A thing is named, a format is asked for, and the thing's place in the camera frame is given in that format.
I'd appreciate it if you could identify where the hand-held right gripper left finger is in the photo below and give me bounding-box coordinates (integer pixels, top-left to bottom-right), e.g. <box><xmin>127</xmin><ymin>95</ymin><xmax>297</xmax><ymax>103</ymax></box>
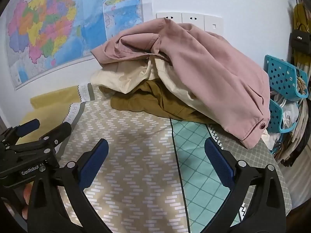
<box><xmin>27</xmin><ymin>138</ymin><xmax>110</xmax><ymax>233</ymax></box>

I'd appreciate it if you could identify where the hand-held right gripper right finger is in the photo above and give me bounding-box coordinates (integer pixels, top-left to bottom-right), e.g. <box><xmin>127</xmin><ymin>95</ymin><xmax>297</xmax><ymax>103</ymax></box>
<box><xmin>204</xmin><ymin>137</ymin><xmax>286</xmax><ymax>233</ymax></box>

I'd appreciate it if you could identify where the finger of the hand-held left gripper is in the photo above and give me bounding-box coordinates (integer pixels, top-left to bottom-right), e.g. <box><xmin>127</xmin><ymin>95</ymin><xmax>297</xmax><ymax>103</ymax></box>
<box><xmin>0</xmin><ymin>118</ymin><xmax>41</xmax><ymax>147</ymax></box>
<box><xmin>39</xmin><ymin>122</ymin><xmax>72</xmax><ymax>151</ymax></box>

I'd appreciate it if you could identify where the pink jacket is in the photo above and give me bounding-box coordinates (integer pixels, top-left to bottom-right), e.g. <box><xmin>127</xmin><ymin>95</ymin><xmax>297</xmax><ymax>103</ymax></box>
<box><xmin>90</xmin><ymin>18</ymin><xmax>271</xmax><ymax>150</ymax></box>

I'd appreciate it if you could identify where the person's left hand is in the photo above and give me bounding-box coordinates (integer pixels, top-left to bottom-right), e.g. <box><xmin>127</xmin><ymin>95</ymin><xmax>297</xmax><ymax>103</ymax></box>
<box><xmin>21</xmin><ymin>183</ymin><xmax>32</xmax><ymax>216</ymax></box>

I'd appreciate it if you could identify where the yellow bed sheet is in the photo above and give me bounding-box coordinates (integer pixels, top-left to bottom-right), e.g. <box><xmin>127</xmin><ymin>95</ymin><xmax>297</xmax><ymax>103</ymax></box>
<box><xmin>18</xmin><ymin>85</ymin><xmax>82</xmax><ymax>142</ymax></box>

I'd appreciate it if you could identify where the patterned bed cover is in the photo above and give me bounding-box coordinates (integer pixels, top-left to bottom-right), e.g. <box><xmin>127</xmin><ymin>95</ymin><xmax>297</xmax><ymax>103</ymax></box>
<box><xmin>56</xmin><ymin>83</ymin><xmax>293</xmax><ymax>233</ymax></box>

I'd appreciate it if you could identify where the small blue plastic basket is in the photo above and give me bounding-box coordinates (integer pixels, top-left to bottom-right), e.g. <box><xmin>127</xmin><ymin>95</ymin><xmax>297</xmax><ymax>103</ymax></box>
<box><xmin>268</xmin><ymin>99</ymin><xmax>300</xmax><ymax>133</ymax></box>

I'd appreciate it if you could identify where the mustard brown garment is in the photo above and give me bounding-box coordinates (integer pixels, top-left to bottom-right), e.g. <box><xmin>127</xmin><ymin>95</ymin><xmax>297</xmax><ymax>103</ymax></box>
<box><xmin>98</xmin><ymin>80</ymin><xmax>217</xmax><ymax>125</ymax></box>

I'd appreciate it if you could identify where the cream garment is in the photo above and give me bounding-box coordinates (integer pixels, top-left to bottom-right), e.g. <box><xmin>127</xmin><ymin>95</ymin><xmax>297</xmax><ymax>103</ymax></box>
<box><xmin>90</xmin><ymin>57</ymin><xmax>219</xmax><ymax>124</ymax></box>

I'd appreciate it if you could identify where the white cloth in basket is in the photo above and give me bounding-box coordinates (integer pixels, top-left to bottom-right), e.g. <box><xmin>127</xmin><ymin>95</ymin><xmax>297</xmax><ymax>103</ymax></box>
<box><xmin>279</xmin><ymin>97</ymin><xmax>300</xmax><ymax>129</ymax></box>

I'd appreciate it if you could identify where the teal dotted cloth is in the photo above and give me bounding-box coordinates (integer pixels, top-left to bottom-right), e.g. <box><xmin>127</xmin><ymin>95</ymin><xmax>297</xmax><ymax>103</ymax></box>
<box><xmin>264</xmin><ymin>55</ymin><xmax>309</xmax><ymax>102</ymax></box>

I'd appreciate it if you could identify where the black handbag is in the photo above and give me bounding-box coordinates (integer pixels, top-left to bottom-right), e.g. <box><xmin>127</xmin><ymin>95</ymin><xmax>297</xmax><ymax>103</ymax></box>
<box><xmin>289</xmin><ymin>23</ymin><xmax>311</xmax><ymax>54</ymax></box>

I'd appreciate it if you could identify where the yellow hanging garment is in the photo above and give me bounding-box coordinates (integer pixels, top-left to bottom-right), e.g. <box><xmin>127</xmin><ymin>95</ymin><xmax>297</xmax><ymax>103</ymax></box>
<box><xmin>293</xmin><ymin>3</ymin><xmax>311</xmax><ymax>33</ymax></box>

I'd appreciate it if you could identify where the colourful wall map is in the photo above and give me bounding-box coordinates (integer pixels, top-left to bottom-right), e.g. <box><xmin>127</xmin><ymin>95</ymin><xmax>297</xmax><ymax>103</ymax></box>
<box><xmin>0</xmin><ymin>0</ymin><xmax>143</xmax><ymax>91</ymax></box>

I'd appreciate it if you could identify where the white wall socket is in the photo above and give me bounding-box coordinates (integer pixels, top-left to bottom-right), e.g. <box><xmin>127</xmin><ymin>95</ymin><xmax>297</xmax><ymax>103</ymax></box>
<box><xmin>182</xmin><ymin>13</ymin><xmax>205</xmax><ymax>27</ymax></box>
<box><xmin>204</xmin><ymin>15</ymin><xmax>223</xmax><ymax>33</ymax></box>
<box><xmin>156</xmin><ymin>12</ymin><xmax>183</xmax><ymax>24</ymax></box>

